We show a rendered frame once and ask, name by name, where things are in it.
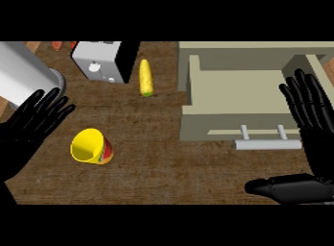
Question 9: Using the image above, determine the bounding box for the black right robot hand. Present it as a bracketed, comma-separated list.
[243, 68, 334, 206]

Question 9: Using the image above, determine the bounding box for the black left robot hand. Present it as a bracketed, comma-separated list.
[0, 86, 78, 206]

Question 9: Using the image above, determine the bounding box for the yellow cup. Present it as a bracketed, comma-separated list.
[70, 128, 115, 165]

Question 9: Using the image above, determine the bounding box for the beige open drawer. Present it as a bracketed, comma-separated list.
[179, 54, 334, 142]

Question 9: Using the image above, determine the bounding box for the beige drawer cabinet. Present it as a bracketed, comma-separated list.
[176, 41, 334, 92]

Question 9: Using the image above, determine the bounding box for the large white cylinder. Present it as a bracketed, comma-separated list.
[0, 41, 67, 111]

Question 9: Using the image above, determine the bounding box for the white and black appliance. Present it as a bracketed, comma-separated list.
[70, 41, 142, 85]

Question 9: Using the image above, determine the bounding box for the yellow corn cob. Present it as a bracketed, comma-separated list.
[139, 59, 155, 98]

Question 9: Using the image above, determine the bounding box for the grey drawer handle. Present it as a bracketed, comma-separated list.
[235, 124, 304, 151]

